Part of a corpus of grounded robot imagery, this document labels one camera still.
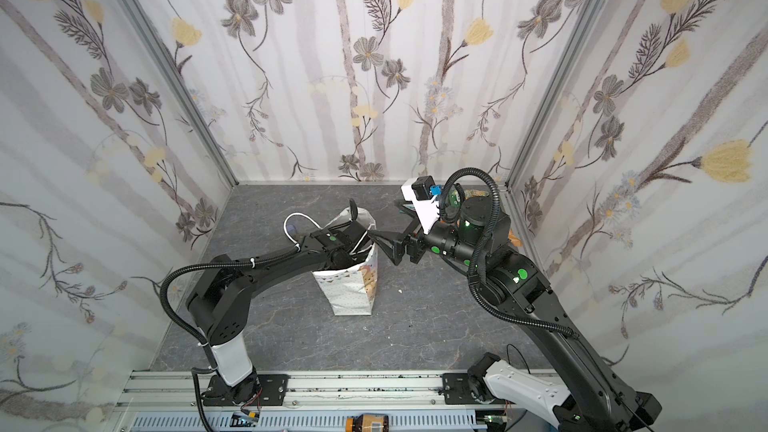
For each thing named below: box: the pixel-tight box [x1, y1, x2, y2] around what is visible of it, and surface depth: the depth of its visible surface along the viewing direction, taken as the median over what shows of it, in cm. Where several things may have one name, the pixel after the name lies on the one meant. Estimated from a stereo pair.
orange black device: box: [345, 413, 389, 432], surface depth 68 cm
